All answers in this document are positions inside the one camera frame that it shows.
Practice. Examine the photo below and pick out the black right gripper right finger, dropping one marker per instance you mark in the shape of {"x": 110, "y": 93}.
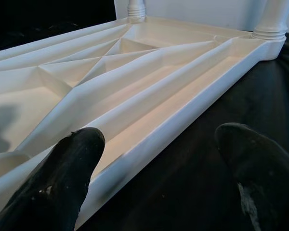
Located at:
{"x": 262, "y": 178}

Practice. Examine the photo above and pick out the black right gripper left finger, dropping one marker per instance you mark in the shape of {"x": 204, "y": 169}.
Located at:
{"x": 53, "y": 187}

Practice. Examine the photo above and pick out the white plastic table top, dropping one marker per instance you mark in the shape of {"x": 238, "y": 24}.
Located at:
{"x": 135, "y": 84}

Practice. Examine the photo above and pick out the white plastic table leg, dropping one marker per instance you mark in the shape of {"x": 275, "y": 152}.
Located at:
{"x": 136, "y": 9}
{"x": 269, "y": 14}

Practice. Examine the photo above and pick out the black plastic table cover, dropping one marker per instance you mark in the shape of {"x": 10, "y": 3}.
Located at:
{"x": 207, "y": 144}

